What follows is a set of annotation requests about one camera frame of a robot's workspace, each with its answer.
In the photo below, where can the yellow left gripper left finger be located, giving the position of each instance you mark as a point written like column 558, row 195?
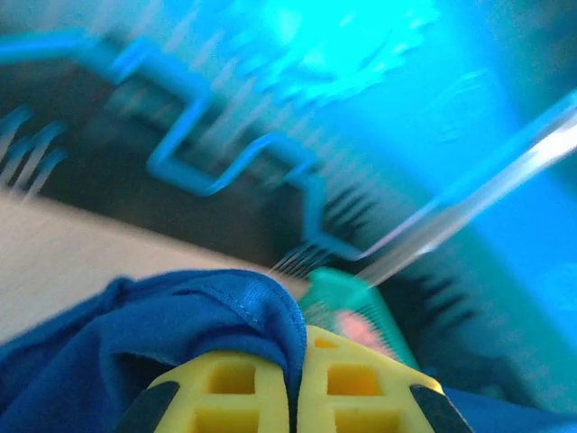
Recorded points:
column 225, row 406

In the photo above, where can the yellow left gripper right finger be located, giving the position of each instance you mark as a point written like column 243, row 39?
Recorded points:
column 360, row 406

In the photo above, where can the blue t-shirt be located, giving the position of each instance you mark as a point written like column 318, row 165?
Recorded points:
column 135, row 338

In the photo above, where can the pink crumpled cloth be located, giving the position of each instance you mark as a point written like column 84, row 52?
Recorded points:
column 360, row 329

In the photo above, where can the green plastic mesh basket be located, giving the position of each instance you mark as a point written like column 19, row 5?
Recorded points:
column 342, row 288

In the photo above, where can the aluminium frame post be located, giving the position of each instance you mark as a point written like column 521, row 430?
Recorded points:
column 496, row 180

